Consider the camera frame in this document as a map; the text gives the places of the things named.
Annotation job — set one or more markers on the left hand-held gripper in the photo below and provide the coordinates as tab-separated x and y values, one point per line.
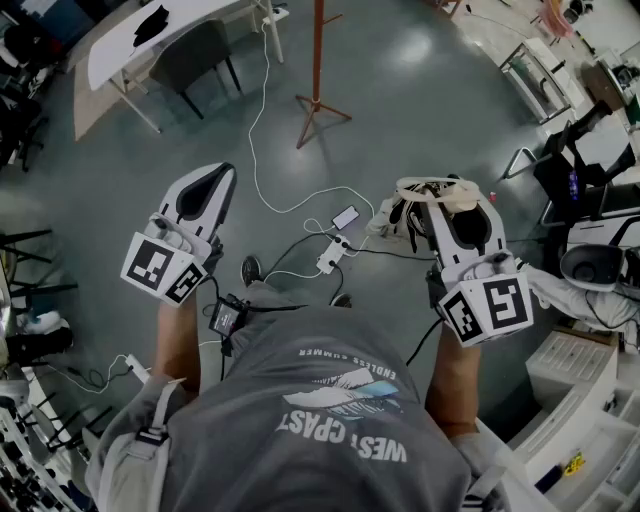
150	265

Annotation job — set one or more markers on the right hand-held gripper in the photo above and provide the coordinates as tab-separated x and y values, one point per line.
505	305

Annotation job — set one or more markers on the wooden coat stand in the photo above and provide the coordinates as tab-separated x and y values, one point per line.
319	50

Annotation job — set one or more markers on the person's right forearm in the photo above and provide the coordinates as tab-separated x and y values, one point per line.
455	385

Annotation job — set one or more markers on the person's left forearm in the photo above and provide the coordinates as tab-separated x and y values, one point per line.
175	345

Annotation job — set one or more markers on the person's left shoe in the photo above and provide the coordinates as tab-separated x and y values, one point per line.
250	270

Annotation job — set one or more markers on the person's shoe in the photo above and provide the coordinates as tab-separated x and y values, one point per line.
341	301
250	270

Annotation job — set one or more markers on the white cloth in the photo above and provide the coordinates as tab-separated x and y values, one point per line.
560	295

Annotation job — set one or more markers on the black waist device box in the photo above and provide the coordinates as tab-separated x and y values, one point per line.
227	315

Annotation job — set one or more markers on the person's grey trousers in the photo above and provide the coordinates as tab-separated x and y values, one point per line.
270	300

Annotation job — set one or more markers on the white round sensor head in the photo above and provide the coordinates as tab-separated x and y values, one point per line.
590	267

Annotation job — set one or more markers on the smartphone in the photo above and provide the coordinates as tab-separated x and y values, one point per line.
345	217

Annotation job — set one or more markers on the white power strip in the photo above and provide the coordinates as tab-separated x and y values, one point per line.
137	367
332	255

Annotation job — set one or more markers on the dark grey chair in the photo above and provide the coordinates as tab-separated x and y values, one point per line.
195	60

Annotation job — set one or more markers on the person's right shoe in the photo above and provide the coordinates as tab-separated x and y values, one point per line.
341	301

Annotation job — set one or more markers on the beige floor platform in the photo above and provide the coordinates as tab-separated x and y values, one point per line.
87	110

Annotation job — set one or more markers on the white table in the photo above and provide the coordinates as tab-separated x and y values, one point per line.
120	45

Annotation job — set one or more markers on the black metal stand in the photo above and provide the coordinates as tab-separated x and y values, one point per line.
30	257

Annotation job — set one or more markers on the white drawer cabinet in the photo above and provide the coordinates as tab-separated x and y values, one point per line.
575	380

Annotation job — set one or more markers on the glass display table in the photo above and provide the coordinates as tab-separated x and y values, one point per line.
542	75

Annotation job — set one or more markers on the black cloth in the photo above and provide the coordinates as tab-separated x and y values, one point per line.
150	25

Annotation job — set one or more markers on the black office chair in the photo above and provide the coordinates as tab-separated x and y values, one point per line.
20	130

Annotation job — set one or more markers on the black bag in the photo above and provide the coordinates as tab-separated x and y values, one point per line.
37	345

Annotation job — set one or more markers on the person's grey t-shirt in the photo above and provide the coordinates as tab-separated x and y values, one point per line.
300	450

